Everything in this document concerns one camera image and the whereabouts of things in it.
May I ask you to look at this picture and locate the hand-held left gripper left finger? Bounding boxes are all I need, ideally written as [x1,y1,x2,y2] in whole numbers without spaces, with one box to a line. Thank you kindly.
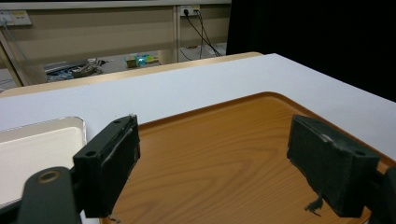
[72,114,141,218]

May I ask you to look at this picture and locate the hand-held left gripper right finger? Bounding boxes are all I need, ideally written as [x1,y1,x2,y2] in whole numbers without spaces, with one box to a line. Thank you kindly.
[286,114,381,218]

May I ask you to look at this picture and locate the white metal tray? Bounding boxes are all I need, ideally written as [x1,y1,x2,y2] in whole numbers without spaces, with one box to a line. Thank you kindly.
[0,116,88,209]

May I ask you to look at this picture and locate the beige wooden table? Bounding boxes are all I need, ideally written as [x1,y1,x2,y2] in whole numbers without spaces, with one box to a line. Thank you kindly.
[0,51,264,99]

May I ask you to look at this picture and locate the pile of grey clutter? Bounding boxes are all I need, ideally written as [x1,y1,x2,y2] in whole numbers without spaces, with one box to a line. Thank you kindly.
[46,57,106,83]

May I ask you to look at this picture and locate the green and blue toy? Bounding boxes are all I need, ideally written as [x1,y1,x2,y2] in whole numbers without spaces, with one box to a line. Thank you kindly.
[124,53,161,69]

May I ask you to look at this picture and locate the brown wooden tray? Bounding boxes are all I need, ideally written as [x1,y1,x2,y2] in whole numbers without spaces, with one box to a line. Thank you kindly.
[100,91,396,224]

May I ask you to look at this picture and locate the black curtain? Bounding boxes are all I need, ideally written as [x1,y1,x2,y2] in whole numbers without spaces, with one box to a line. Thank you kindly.
[226,0,396,103]

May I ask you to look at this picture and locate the white socket panel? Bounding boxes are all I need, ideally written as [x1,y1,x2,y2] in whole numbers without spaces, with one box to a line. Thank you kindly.
[0,9,33,28]

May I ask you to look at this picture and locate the black cable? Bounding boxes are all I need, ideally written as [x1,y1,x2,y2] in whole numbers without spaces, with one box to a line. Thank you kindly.
[194,8,207,60]
[184,8,222,58]

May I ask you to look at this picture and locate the white wall socket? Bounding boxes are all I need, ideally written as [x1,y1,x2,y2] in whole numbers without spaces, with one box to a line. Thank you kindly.
[178,5,202,18]

